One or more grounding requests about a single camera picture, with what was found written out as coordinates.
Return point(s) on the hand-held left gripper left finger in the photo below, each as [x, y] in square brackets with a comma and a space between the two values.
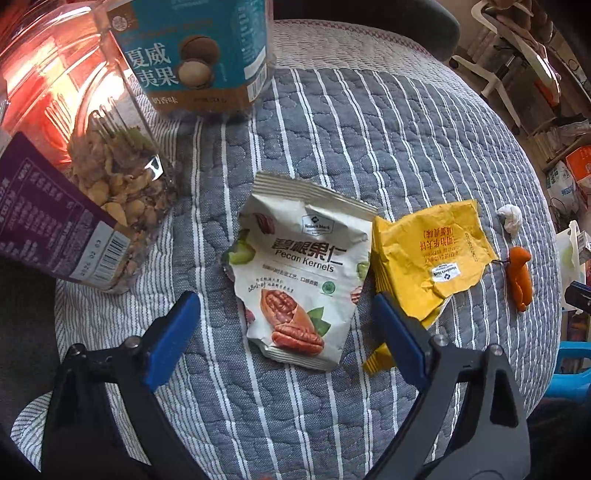
[173, 341]

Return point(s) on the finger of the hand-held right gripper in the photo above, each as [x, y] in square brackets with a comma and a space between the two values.
[579, 297]

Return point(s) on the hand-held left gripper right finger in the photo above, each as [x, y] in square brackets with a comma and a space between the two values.
[399, 341]

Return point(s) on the white pecan packet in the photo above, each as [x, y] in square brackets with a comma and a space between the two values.
[295, 258]

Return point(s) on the yellow snack packet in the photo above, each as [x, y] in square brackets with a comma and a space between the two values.
[429, 258]
[378, 362]

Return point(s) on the small orange figure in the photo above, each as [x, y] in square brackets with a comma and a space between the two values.
[519, 277]

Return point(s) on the blue plastic stool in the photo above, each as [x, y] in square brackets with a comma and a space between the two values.
[572, 369]

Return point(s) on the crumpled white tissue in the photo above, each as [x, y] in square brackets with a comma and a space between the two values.
[510, 219]

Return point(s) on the white printed bag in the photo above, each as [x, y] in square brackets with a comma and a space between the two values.
[561, 184]

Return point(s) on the orange cardboard box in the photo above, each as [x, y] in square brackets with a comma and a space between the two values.
[581, 168]

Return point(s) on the dark brown cloth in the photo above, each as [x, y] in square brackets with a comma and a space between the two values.
[563, 438]

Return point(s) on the grey striped quilt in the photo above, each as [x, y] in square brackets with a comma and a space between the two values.
[369, 138]

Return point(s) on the purple label nut jar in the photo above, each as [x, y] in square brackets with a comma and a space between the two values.
[69, 138]

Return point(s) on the white office chair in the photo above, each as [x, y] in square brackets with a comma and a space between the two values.
[494, 78]

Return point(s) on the teal label nut jar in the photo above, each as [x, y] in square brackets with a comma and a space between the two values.
[194, 55]

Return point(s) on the dark grey armchair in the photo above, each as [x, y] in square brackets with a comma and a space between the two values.
[415, 14]

